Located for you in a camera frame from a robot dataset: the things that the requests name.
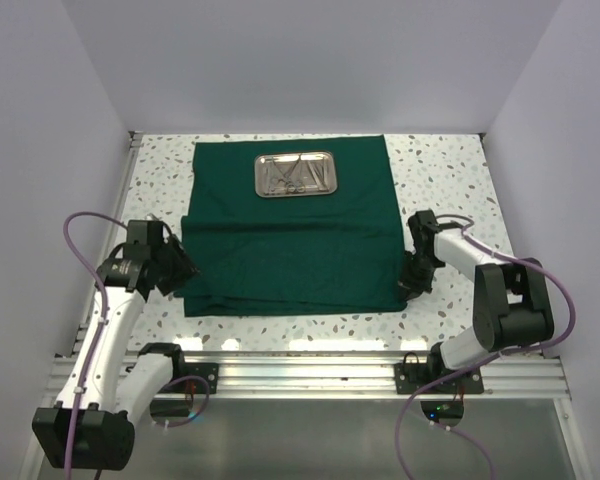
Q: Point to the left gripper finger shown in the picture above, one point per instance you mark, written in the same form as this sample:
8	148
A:
166	288
183	267

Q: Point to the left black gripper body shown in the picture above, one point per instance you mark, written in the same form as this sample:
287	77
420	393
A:
161	256

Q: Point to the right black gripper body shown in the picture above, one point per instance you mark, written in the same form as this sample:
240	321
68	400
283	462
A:
426	267

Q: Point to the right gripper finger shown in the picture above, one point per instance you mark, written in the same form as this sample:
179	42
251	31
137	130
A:
410	293
408	270

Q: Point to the dark green surgical cloth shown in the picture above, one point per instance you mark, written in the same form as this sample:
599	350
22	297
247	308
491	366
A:
339	253

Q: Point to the stainless steel instrument tray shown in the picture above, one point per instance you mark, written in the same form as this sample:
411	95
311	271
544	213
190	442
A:
302	173

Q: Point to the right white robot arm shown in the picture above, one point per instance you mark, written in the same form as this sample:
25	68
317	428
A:
511	306

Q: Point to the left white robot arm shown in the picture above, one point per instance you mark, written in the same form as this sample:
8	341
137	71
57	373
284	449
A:
92	423

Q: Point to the steel surgical scissors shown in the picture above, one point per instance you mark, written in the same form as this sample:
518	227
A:
291	185

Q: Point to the steel tweezers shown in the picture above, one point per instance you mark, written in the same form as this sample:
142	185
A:
317	168

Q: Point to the steel forceps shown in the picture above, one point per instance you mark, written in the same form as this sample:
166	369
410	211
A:
276	179

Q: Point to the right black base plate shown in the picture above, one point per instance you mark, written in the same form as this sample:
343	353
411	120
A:
413	372

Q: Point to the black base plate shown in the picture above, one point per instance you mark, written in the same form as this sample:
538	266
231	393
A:
193	378
413	372

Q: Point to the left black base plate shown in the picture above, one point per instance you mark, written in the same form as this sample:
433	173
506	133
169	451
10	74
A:
193	378

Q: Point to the aluminium mounting rail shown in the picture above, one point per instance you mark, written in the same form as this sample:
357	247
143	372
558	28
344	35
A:
369	375

